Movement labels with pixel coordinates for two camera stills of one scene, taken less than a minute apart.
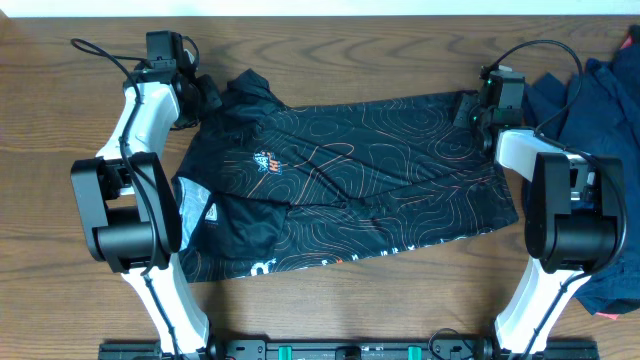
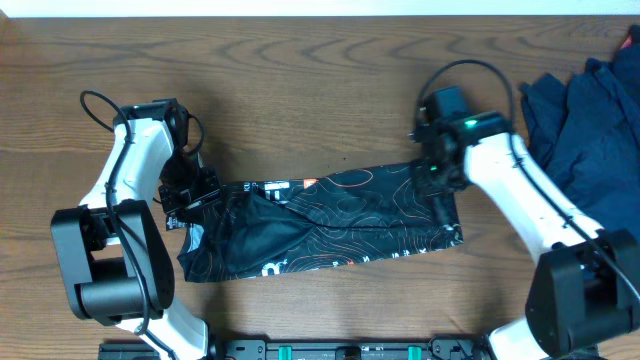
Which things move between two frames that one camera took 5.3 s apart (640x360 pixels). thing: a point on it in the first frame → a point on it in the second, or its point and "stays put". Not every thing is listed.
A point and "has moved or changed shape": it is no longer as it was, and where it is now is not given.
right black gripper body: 470,114 → 433,180
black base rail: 349,348 stays put
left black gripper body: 205,99 → 186,190
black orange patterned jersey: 283,187 has moved or changed shape
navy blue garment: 599,109 stays put
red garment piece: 627,42 stays put
